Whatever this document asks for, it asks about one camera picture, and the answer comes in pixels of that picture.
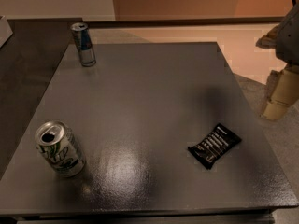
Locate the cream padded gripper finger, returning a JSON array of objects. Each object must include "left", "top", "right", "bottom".
[{"left": 261, "top": 64, "right": 299, "bottom": 120}]

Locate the blue silver redbull can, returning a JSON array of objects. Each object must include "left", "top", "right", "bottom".
[{"left": 71, "top": 22, "right": 96, "bottom": 67}]

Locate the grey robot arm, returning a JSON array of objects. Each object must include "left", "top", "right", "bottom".
[{"left": 256, "top": 4, "right": 299, "bottom": 120}]

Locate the silver green 7up can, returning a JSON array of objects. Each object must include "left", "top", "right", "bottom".
[{"left": 35, "top": 120, "right": 85, "bottom": 177}]

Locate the black snack packet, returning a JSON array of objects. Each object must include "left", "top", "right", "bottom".
[{"left": 188, "top": 123, "right": 242, "bottom": 170}]

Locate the grey object at left edge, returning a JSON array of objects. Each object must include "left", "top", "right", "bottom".
[{"left": 0, "top": 16, "right": 13, "bottom": 48}]

